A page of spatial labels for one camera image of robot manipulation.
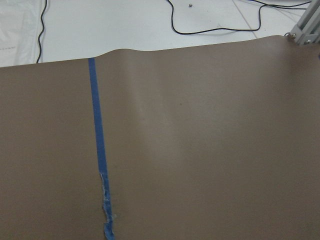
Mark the clear plastic document sleeve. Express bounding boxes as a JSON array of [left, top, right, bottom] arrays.
[[0, 0, 49, 67]]

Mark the black table cable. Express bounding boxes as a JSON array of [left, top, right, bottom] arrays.
[[166, 0, 313, 35]]

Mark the aluminium frame post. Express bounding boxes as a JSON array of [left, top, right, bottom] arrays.
[[286, 0, 320, 46]]

